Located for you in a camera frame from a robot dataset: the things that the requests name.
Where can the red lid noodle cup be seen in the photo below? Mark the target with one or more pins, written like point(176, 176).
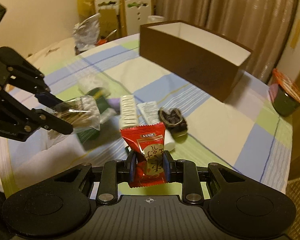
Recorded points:
point(284, 94)

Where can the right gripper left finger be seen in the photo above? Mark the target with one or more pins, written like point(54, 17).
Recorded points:
point(130, 166)

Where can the brown cardboard box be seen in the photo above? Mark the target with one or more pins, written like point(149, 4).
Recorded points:
point(208, 60)

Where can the white plastic jar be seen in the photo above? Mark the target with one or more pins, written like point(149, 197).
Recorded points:
point(155, 19)

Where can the white cream tube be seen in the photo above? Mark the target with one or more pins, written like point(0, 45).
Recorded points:
point(150, 113)

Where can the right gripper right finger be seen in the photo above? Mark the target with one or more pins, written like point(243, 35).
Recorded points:
point(169, 167)

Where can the white plastic comb holder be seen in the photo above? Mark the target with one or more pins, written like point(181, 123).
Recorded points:
point(128, 113)

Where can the white chair back right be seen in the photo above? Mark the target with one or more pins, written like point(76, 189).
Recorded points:
point(133, 14)

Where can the white chair back left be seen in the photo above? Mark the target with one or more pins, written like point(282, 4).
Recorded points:
point(109, 18)

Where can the green salve blister card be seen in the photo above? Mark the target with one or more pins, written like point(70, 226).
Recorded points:
point(106, 114)

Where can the purple tube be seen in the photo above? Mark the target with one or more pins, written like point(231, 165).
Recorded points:
point(114, 103)

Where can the crumpled plastic bag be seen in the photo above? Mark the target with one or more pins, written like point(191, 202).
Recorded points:
point(86, 34)

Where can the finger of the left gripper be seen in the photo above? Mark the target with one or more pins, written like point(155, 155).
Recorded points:
point(47, 99)
point(56, 124)

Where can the red candy packet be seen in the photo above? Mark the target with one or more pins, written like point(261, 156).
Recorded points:
point(148, 143)

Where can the cotton swab bag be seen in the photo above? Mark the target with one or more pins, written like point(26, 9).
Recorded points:
point(81, 112)

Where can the white chair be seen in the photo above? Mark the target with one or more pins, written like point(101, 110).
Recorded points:
point(109, 18)
point(133, 14)

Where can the beige curtain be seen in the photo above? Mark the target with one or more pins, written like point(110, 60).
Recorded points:
point(261, 25)

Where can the clear plastic floss box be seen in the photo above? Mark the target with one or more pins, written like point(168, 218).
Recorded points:
point(90, 82)

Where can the dark scrunchie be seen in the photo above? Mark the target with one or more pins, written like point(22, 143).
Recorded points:
point(173, 120)

